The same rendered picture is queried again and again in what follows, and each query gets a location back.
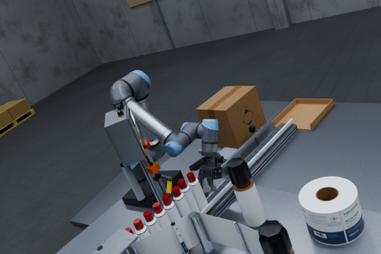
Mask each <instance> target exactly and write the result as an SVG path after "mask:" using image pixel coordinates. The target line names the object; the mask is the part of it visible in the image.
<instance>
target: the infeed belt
mask: <svg viewBox="0 0 381 254"><path fill-rule="evenodd" d="M286 124H287V123H282V124H281V125H280V126H279V127H278V128H277V129H276V130H275V131H274V132H273V133H272V134H271V135H270V136H269V137H268V138H267V139H266V140H265V141H264V142H263V143H262V144H261V145H260V146H259V147H258V148H257V149H256V150H255V151H254V152H253V153H252V154H251V155H250V156H249V157H248V158H247V159H246V160H245V161H246V162H247V164H248V163H249V161H250V160H251V159H252V158H253V157H254V156H255V155H256V154H257V153H258V152H259V151H260V150H261V149H262V148H263V147H264V146H265V145H266V144H267V143H268V142H269V141H270V140H271V139H272V138H273V137H274V136H275V135H276V134H277V133H278V132H279V131H280V130H281V129H282V128H283V127H284V126H285V125H286ZM293 125H294V124H291V125H290V126H289V127H288V128H287V129H286V130H285V131H284V132H283V133H282V134H281V135H280V136H279V137H278V138H277V139H276V141H275V142H274V143H273V144H272V145H271V146H270V147H269V148H268V149H267V150H266V151H265V152H264V153H263V155H262V156H261V157H259V158H258V160H257V161H255V162H254V164H253V165H251V167H250V168H249V170H251V169H253V167H254V166H255V165H257V163H258V162H259V161H260V160H261V159H262V158H263V157H264V156H265V155H266V154H267V153H268V151H269V150H270V149H271V148H272V147H273V146H274V145H275V144H276V143H277V142H278V141H279V140H280V139H281V138H282V137H283V136H284V135H285V134H286V133H287V132H288V130H289V129H290V128H291V127H292V126H293ZM230 181H231V180H230V178H229V177H228V178H227V179H226V180H225V182H223V183H222V184H221V185H220V186H219V187H218V188H217V190H216V191H214V192H213V193H212V194H211V195H210V196H209V197H208V198H207V201H208V203H209V202H210V201H211V200H212V199H213V198H214V197H215V196H216V195H217V194H218V193H219V192H220V191H221V190H222V189H223V188H224V187H225V186H226V185H227V184H228V183H229V182H230ZM232 190H233V186H232V187H231V188H230V189H229V190H228V191H227V192H226V193H225V194H224V195H223V196H222V197H221V198H220V199H219V200H218V201H217V202H216V203H215V204H214V205H213V207H212V208H211V209H210V210H209V211H208V212H207V213H206V214H207V215H209V214H210V213H211V212H212V211H213V210H214V209H215V208H216V207H217V205H218V204H219V203H220V202H221V201H222V200H223V199H224V198H225V197H226V196H227V195H228V194H229V193H230V192H231V191H232Z"/></svg>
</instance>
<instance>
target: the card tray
mask: <svg viewBox="0 0 381 254"><path fill-rule="evenodd" d="M333 106H334V101H333V99H294V100H293V101H292V102H291V103H290V104H289V105H288V106H287V107H286V108H285V109H284V110H283V111H282V112H281V113H280V114H279V115H278V116H277V117H276V118H275V119H274V120H273V121H272V124H273V127H275V128H276V127H277V126H278V125H279V124H280V123H288V122H289V121H290V119H291V118H293V120H294V122H293V123H292V124H296V125H297V128H298V129H302V130H312V129H313V128H314V127H315V126H316V125H317V124H318V123H319V122H320V120H321V119H322V118H323V117H324V116H325V115H326V114H327V113H328V111H329V110H330V109H331V108H332V107H333Z"/></svg>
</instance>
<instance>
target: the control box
mask: <svg viewBox="0 0 381 254"><path fill-rule="evenodd" d="M123 108H124V110H123V111H122V112H123V113H124V116H122V117H118V115H117V111H118V109H115V110H112V111H110V112H108V113H106V114H105V124H104V129H105V131H106V132H107V134H108V137H109V139H110V140H111V142H112V145H113V147H114V148H115V150H116V152H117V155H118V157H119V158H120V160H121V163H122V165H123V166H124V167H127V166H129V165H132V164H134V163H137V162H139V161H141V160H144V159H145V158H146V149H144V148H143V145H142V144H143V143H144V139H143V138H142V136H141V134H140V137H141V138H140V137H139V135H138V133H137V130H136V127H135V126H134V124H133V122H132V119H131V117H130V115H129V107H128V106H124V107H123ZM139 133H140V132H139Z"/></svg>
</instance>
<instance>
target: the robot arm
mask: <svg viewBox="0 0 381 254"><path fill-rule="evenodd" d="M150 86H151V81H150V79H149V77H148V76H147V75H146V74H145V73H144V72H142V71H140V70H135V71H133V72H131V73H129V74H128V75H126V76H124V77H123V78H121V79H120V80H118V81H116V82H115V83H114V84H113V85H112V87H111V89H110V98H111V102H112V103H114V102H115V101H116V100H118V99H125V101H126V103H127V105H128V107H129V109H130V111H131V113H132V115H133V117H134V119H135V122H136V123H137V125H138V128H139V131H140V134H141V136H142V138H143V139H144V141H145V140H148V141H149V142H150V145H151V147H150V149H148V151H149V153H150V155H151V157H152V159H153V161H154V163H155V162H157V161H158V160H159V159H160V158H161V157H163V155H164V154H165V153H166V152H167V154H168V155H169V156H171V157H176V156H178V155H179V154H180V153H182V152H183V150H184V149H186V148H187V147H188V146H189V145H190V144H191V143H192V142H193V141H194V140H195V139H197V138H198V139H202V148H201V151H202V156H205V157H202V158H201V159H200V160H198V161H197V162H195V163H193V164H192V165H191V166H189V169H190V171H197V170H199V169H200V170H199V173H198V180H199V182H200V185H201V187H202V190H203V191H204V194H205V197H206V198H207V197H208V196H209V193H210V192H213V191H216V190H217V187H216V186H215V185H214V180H215V179H220V178H222V167H221V165H220V166H218V158H220V154H217V152H218V130H219V128H218V120H215V119H203V121H202V123H198V122H185V123H183V124H182V127H181V129H180V132H179V133H178V134H177V133H175V132H174V131H173V130H172V129H170V128H169V127H168V126H167V125H165V124H164V123H162V122H161V121H160V120H159V119H157V118H156V117H155V116H154V115H152V114H151V112H150V108H149V104H148V101H147V98H148V97H149V92H148V89H149V88H150ZM130 167H131V169H132V171H133V173H134V175H135V177H136V179H137V181H138V183H139V186H140V187H141V189H142V191H143V194H144V195H145V197H148V196H151V195H152V194H154V192H153V190H152V189H151V186H150V184H149V182H148V180H147V178H146V176H145V174H144V172H143V169H142V167H141V165H140V163H139V162H137V163H134V164H132V165H130ZM204 178H207V179H204Z"/></svg>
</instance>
